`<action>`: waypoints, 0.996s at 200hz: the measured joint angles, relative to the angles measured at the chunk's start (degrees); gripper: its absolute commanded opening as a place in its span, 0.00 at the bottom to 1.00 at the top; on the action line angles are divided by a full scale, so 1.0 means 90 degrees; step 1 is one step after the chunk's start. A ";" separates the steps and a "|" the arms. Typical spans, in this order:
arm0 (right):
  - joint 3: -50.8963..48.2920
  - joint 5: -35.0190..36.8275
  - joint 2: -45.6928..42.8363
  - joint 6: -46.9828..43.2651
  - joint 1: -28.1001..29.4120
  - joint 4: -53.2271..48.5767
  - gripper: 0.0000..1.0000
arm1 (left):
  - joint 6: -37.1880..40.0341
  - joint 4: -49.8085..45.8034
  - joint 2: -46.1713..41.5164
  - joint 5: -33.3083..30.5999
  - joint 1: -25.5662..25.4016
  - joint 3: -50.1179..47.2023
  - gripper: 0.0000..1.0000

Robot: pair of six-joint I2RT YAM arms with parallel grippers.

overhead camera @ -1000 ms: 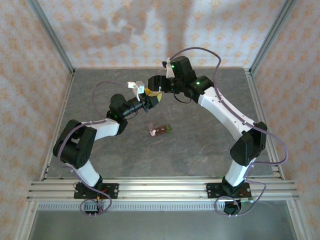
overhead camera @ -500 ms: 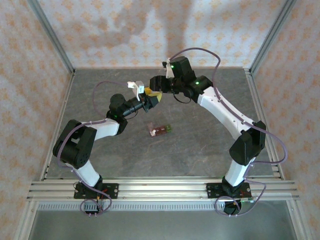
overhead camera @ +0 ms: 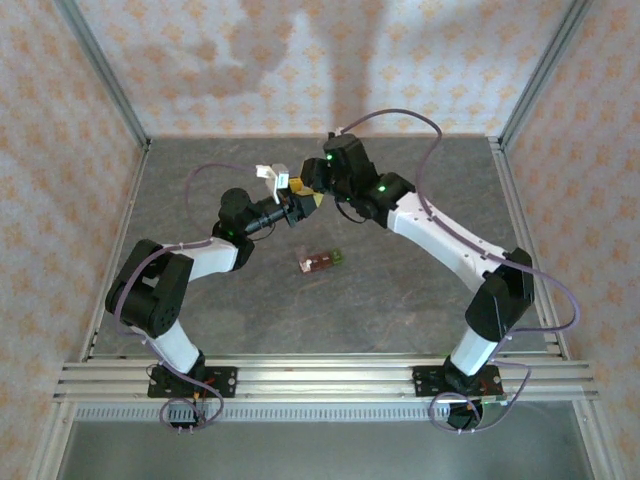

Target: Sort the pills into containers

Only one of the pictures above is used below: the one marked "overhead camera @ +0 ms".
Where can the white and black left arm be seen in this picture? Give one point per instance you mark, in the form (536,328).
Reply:
(210,257)

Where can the grey metal panel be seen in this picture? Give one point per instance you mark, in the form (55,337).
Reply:
(325,455)

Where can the small green circuit board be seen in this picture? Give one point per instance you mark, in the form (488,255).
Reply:
(495,401)

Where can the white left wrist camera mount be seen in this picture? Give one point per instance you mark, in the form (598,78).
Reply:
(274,180)

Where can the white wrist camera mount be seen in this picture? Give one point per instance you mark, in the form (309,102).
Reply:
(342,132)
(274,180)

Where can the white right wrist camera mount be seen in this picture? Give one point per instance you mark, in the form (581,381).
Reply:
(342,132)

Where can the aluminium side rail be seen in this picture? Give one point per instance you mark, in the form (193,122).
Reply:
(131,200)
(515,200)

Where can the aluminium base rail beam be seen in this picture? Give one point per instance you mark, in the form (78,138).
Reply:
(325,380)

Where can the aluminium frame post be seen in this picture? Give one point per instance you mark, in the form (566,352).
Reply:
(107,75)
(541,75)

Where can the aluminium frame leg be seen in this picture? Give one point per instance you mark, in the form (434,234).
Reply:
(595,440)
(52,440)

